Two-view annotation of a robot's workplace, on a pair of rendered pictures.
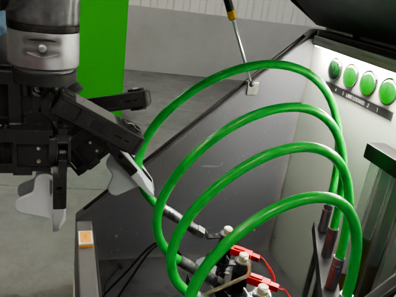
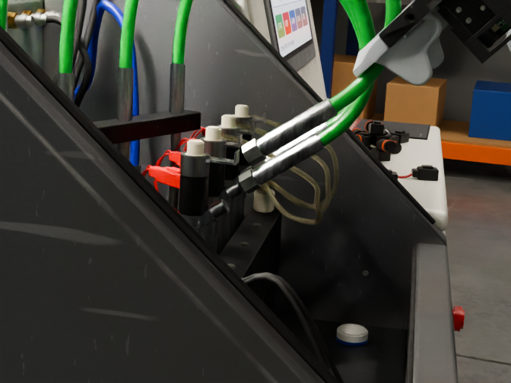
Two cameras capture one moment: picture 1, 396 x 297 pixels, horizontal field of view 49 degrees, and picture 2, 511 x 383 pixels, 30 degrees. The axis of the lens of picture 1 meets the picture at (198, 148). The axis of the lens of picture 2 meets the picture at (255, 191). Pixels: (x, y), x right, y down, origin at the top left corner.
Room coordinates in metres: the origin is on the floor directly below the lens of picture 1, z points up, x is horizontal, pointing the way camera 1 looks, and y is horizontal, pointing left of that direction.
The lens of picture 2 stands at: (1.45, 0.39, 1.29)
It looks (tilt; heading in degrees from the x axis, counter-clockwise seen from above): 14 degrees down; 207
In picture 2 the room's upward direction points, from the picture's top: 3 degrees clockwise
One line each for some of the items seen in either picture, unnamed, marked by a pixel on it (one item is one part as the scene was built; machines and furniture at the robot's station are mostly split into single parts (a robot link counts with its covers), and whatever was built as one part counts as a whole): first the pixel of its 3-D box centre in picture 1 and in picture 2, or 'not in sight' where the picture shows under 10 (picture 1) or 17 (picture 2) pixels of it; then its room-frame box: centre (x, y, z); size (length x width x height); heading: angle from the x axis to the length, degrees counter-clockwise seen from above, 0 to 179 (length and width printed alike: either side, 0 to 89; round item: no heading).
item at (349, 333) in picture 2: not in sight; (352, 334); (0.40, -0.01, 0.84); 0.04 x 0.04 x 0.01
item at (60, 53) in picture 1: (43, 50); not in sight; (0.47, 0.18, 1.44); 0.08 x 0.08 x 0.05
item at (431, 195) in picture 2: not in sight; (375, 163); (-0.02, -0.16, 0.97); 0.70 x 0.22 x 0.03; 18
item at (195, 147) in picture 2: (227, 234); (195, 154); (0.69, -0.08, 1.10); 0.02 x 0.02 x 0.03
